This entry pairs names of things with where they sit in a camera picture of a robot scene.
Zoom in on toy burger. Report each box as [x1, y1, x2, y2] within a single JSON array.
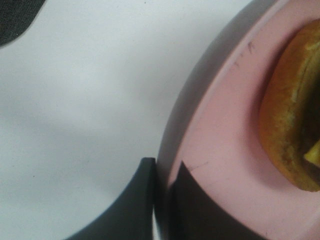
[[258, 19, 320, 192]]

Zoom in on pink plate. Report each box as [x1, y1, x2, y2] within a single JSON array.
[[155, 0, 320, 240]]

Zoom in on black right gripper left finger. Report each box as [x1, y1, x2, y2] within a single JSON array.
[[68, 157, 156, 240]]

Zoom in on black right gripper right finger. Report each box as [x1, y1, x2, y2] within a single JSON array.
[[167, 161, 227, 240]]

